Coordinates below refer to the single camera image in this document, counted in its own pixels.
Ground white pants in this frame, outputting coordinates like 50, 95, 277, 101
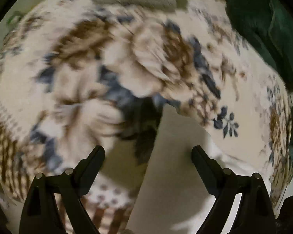
123, 105, 256, 234

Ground floral checkered bed blanket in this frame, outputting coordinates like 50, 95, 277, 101
0, 0, 293, 233

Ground dark green garment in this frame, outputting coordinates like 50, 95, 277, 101
225, 0, 293, 93

